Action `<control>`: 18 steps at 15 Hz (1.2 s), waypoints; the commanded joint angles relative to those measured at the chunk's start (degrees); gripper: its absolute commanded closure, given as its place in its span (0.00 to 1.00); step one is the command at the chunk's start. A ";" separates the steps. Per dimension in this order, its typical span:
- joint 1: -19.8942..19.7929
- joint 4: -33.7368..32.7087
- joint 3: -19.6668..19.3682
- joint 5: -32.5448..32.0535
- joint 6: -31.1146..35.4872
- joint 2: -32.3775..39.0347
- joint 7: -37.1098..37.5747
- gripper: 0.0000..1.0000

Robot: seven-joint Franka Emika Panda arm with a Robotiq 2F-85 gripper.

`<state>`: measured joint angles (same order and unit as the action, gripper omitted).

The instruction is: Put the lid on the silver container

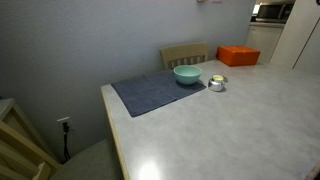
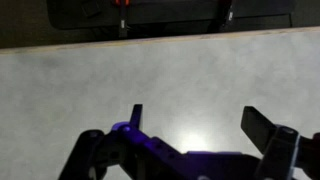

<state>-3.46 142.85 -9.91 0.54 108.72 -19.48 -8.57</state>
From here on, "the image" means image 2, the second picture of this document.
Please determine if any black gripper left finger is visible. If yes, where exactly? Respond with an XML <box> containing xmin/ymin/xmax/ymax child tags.
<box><xmin>129</xmin><ymin>104</ymin><xmax>143</xmax><ymax>129</ymax></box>

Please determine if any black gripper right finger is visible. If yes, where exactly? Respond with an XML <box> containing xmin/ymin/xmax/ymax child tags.
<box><xmin>241</xmin><ymin>106</ymin><xmax>277</xmax><ymax>154</ymax></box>

